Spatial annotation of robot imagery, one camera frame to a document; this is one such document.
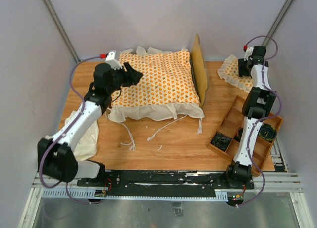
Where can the dark rolled sock lower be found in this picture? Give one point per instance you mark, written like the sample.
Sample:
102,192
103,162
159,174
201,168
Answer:
221,141

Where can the dark rolled sock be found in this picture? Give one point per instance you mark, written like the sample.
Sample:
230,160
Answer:
267,132
221,141

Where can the wooden pet bed frame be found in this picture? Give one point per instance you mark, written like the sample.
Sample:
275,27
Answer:
198,72

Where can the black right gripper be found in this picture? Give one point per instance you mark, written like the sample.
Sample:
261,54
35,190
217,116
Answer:
242,63

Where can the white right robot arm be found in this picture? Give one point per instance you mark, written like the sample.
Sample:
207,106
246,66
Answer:
258,103

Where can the duck print small pillow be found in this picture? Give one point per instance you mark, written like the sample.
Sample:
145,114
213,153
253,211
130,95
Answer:
229,72

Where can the cream cloth pile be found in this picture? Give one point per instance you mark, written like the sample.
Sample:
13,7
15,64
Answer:
87,145

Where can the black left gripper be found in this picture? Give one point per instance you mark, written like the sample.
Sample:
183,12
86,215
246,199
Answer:
131,76

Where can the duck print bed cover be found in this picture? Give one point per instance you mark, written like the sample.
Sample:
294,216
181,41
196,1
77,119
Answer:
119,114

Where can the wooden compartment organizer box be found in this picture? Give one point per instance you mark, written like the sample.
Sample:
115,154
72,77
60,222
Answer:
232,126

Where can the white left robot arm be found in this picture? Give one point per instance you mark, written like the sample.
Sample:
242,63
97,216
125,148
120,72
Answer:
56,155

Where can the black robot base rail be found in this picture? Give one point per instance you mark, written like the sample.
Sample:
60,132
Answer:
168,186

